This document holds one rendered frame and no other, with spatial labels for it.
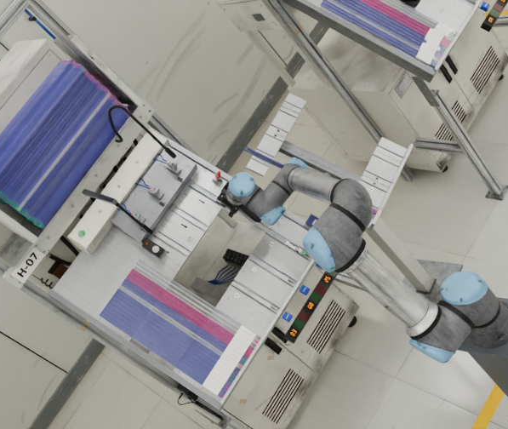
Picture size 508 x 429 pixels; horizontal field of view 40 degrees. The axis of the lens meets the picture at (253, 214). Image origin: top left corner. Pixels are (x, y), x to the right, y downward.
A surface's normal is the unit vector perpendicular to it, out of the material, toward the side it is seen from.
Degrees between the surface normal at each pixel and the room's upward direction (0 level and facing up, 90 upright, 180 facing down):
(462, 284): 7
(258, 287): 43
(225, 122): 90
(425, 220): 0
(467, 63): 90
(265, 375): 90
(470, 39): 90
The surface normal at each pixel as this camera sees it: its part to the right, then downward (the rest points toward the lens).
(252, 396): 0.59, 0.16
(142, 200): -0.02, -0.31
